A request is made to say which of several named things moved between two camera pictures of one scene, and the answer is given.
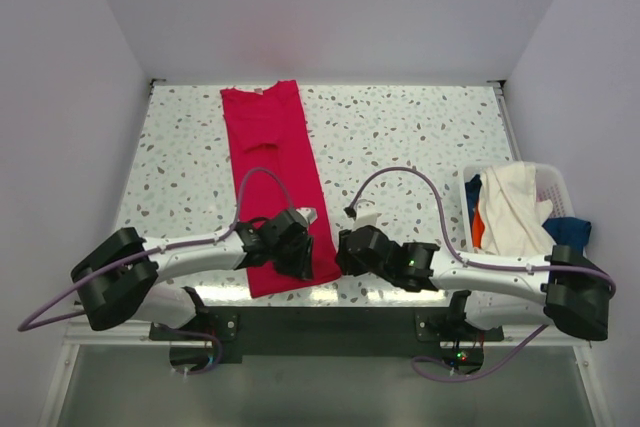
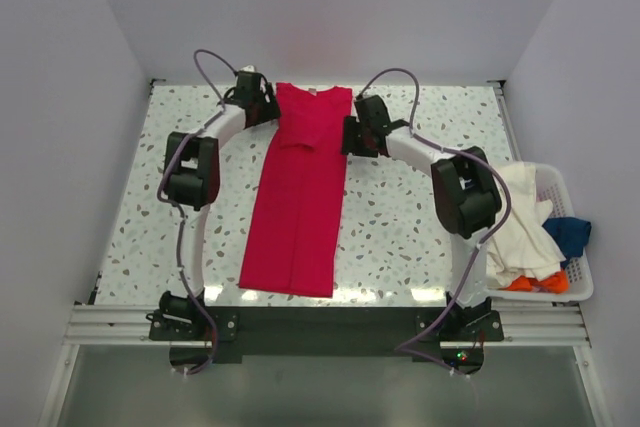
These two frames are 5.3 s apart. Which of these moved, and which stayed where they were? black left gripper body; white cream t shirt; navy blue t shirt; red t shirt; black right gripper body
Moved: red t shirt; black left gripper body; black right gripper body
Stayed: navy blue t shirt; white cream t shirt
